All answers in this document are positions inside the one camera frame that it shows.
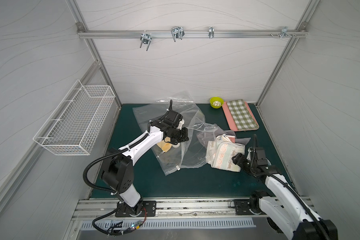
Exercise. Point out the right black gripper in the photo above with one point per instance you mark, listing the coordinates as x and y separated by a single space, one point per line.
241 159

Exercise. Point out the aluminium cross rail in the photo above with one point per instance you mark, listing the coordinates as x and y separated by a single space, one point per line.
189 34

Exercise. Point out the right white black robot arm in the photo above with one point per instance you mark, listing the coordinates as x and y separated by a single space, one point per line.
286 210

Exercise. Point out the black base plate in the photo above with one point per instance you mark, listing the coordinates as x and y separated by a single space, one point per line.
142 209
242 207

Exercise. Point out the white wire basket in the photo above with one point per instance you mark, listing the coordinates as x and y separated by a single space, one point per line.
73 127

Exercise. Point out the white vented cable duct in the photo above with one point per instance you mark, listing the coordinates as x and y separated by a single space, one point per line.
161 224

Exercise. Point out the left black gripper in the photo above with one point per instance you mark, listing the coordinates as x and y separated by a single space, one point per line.
178 136

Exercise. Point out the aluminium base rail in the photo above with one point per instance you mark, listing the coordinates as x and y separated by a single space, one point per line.
168 208

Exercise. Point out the white patterned towel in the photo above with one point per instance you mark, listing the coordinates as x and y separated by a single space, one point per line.
220 153

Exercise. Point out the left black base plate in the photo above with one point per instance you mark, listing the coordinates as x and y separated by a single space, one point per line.
142 209

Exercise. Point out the yellow towel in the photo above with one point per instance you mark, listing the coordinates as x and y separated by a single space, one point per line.
165 147

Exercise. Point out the green checkered cloth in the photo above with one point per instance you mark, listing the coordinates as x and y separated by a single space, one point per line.
241 114

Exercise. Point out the green small bowl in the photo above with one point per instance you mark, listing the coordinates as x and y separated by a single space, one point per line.
216 102

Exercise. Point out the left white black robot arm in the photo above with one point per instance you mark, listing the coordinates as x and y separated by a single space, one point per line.
120 174

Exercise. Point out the clear plastic vacuum bag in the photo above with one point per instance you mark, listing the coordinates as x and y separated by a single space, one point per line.
189 141

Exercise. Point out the pink tray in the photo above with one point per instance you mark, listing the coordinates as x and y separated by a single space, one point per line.
229 118

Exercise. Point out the metal hook clamp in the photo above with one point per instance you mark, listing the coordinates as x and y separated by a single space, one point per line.
211 32
145 39
177 33
283 34

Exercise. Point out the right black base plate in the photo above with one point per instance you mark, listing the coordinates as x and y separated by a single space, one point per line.
242 207

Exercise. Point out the grey towel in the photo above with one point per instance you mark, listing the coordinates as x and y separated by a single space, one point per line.
205 137

